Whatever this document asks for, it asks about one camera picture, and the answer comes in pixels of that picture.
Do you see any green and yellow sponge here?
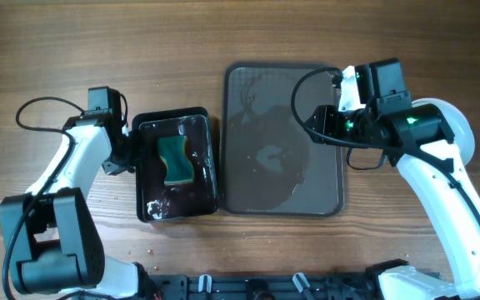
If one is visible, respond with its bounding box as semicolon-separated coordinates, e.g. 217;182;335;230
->
157;136;195;186

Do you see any white plate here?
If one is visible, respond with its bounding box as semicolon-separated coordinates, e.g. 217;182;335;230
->
412;97;476;165

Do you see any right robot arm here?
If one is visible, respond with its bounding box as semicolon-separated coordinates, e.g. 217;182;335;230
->
301;58;480;299

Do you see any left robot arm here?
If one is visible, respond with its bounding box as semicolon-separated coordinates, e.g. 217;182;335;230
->
0;87;160;299

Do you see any small black water tray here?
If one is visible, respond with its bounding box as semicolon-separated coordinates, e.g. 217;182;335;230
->
132;107;218;223

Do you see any large dark serving tray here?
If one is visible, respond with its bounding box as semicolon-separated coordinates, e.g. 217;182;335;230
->
219;62;346;218

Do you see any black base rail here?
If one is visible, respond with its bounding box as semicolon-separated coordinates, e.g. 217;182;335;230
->
151;272;383;300

